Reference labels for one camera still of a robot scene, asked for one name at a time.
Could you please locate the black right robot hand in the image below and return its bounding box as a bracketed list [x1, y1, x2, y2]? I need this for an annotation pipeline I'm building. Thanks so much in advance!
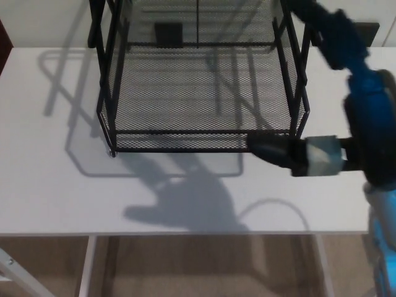
[246, 0, 396, 189]

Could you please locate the black mesh file tray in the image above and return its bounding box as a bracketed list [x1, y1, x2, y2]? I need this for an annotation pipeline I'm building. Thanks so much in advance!
[97, 0, 311, 154]

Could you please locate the white desk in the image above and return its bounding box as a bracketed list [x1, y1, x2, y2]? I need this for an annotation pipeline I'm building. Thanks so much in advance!
[0, 46, 396, 297]

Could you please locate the dark brown furniture panel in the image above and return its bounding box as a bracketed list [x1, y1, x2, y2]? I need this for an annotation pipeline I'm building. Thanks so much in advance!
[0, 17, 7, 79]

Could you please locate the black wall bracket left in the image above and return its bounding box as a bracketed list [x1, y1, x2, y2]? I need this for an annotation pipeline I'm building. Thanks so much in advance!
[154, 22, 184, 45]

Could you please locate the black metal file rack frame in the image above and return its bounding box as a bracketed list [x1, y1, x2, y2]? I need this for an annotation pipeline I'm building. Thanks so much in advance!
[87, 0, 323, 158]

